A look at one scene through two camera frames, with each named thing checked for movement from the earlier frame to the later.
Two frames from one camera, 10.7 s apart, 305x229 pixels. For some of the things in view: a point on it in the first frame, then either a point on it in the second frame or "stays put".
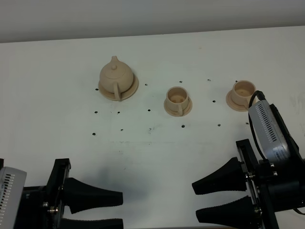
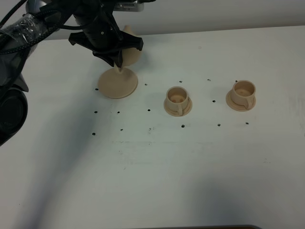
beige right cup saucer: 233,105 stays put
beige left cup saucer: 185,112 stays put
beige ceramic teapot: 116,77 → 130,57
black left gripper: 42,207 → 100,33
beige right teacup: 242,90 stays put
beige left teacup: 177,98 stays put
